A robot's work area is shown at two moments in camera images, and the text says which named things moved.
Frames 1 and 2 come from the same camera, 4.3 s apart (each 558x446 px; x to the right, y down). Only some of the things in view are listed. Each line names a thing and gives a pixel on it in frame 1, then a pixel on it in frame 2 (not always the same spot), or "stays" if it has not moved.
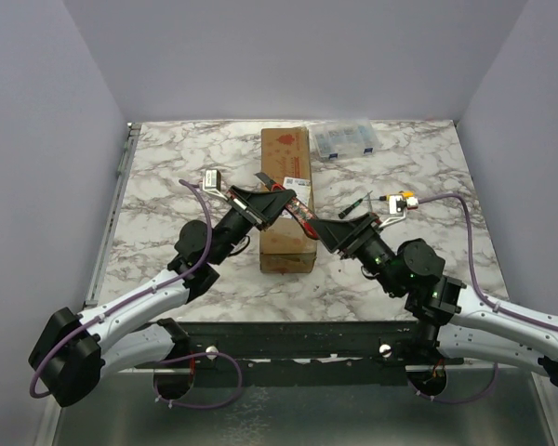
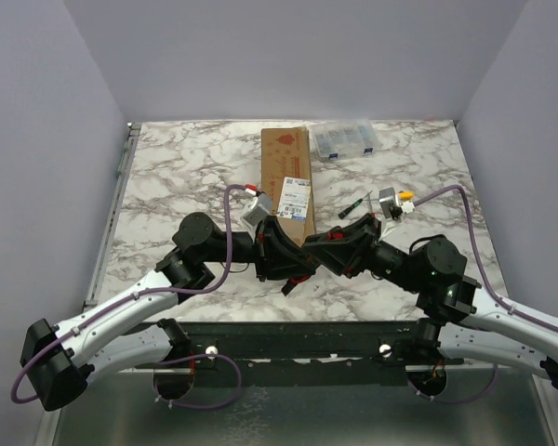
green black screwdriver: [343, 213] stays
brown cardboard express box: [285, 246] stays
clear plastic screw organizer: [343, 138] stays
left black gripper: [263, 207] → [277, 256]
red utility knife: [298, 208] → [292, 282]
